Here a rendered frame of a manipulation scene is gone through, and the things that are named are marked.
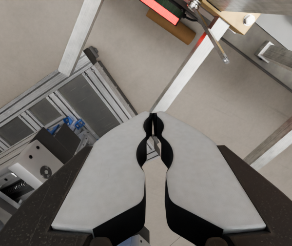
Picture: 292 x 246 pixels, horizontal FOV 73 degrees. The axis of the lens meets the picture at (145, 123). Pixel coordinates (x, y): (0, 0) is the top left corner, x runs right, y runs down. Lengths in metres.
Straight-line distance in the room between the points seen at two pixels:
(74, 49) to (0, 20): 1.11
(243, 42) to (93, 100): 0.88
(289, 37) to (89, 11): 0.63
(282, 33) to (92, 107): 1.00
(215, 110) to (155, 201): 1.12
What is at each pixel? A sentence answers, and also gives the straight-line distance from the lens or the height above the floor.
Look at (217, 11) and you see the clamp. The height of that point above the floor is 0.87.
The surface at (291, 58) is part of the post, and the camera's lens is 0.59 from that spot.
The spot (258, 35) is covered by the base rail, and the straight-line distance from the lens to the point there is 0.70.
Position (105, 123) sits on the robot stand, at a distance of 1.32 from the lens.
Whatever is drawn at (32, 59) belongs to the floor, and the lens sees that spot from 1.55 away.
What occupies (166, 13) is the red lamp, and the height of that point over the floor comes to 0.70.
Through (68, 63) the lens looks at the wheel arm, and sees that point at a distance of 0.52.
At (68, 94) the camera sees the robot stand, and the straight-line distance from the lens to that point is 1.29.
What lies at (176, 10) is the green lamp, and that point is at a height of 0.70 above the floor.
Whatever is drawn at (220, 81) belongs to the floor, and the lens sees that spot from 1.48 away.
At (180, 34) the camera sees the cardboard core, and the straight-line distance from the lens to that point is 1.27.
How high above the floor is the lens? 1.32
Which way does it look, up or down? 59 degrees down
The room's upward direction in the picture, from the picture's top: 179 degrees counter-clockwise
